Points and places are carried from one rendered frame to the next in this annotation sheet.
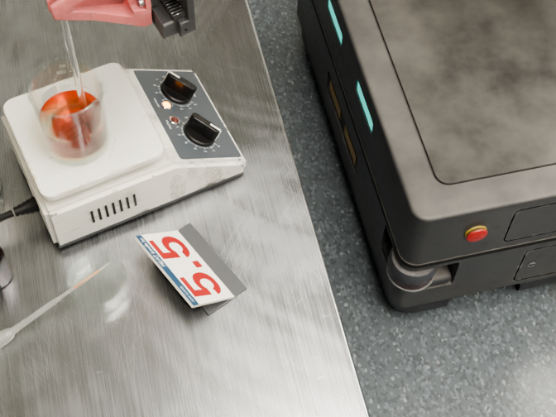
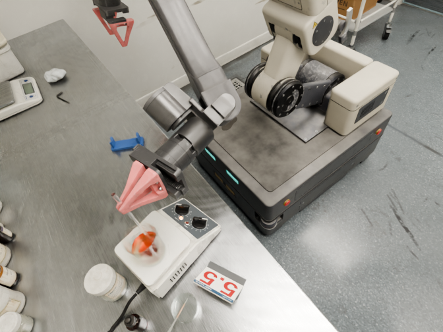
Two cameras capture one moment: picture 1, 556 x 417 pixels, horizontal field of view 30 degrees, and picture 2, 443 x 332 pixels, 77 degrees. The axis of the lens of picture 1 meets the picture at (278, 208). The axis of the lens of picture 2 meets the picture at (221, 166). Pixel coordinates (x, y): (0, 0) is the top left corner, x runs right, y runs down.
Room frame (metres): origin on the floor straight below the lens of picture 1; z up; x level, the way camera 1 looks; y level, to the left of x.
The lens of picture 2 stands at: (0.28, 0.07, 1.38)
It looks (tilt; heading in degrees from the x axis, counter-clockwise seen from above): 53 degrees down; 347
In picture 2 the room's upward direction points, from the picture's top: 11 degrees counter-clockwise
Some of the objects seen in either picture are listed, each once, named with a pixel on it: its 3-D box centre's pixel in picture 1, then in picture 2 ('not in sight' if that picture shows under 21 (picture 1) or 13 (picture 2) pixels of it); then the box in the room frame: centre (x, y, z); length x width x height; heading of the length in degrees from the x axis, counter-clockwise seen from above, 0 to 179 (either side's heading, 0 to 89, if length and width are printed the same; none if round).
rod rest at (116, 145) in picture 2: not in sight; (126, 141); (0.95, 0.20, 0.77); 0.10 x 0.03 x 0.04; 76
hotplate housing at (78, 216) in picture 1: (114, 146); (167, 244); (0.57, 0.16, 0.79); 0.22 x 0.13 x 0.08; 118
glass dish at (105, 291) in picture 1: (98, 283); (185, 307); (0.43, 0.16, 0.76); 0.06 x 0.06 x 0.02
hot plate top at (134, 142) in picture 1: (83, 129); (152, 245); (0.55, 0.18, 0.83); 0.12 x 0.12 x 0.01; 28
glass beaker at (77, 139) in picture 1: (74, 115); (147, 244); (0.54, 0.18, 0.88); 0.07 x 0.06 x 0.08; 90
